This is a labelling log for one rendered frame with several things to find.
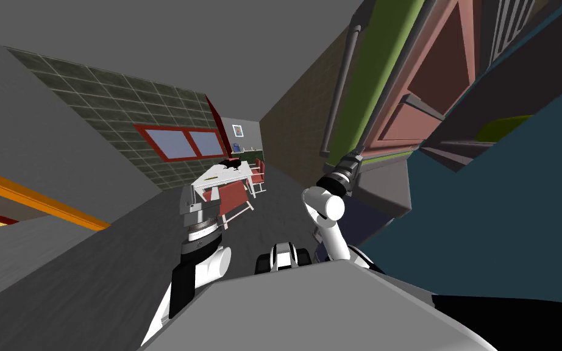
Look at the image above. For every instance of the pink panelled door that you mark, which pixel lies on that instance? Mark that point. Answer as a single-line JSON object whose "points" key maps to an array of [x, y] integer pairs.
{"points": [[432, 87]]}

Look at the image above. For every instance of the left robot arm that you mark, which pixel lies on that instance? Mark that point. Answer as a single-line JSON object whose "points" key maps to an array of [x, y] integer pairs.
{"points": [[198, 273]]}

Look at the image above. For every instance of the white-framed wall picture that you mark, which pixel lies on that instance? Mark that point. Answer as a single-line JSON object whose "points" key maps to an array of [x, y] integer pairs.
{"points": [[237, 130]]}

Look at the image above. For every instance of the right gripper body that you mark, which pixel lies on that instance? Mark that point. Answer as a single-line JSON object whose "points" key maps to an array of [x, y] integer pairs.
{"points": [[352, 161]]}

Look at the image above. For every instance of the white dining table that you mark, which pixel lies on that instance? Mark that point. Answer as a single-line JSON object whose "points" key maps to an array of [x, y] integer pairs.
{"points": [[222, 176]]}

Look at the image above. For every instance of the small red chair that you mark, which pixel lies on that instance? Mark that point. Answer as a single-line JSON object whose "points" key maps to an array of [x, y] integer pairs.
{"points": [[259, 178]]}

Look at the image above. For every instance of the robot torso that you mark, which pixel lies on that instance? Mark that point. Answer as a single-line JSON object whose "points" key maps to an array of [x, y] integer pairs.
{"points": [[320, 312]]}

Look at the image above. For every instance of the large red chair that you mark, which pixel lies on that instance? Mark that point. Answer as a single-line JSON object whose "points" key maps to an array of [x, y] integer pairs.
{"points": [[232, 197]]}

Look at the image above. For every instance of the green cupboard door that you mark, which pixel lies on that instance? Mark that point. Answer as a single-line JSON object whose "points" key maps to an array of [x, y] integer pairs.
{"points": [[369, 83]]}

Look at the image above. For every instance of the red-framed window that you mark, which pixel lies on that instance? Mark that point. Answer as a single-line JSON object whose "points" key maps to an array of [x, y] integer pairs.
{"points": [[183, 143]]}

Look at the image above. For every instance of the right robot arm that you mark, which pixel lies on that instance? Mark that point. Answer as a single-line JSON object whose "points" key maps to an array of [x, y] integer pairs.
{"points": [[327, 205]]}

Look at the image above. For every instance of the grey box-shaped cabinet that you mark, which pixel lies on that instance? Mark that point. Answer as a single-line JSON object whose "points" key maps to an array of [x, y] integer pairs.
{"points": [[383, 187]]}

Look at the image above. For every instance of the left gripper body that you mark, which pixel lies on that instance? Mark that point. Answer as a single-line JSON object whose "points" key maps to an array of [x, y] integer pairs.
{"points": [[198, 201]]}

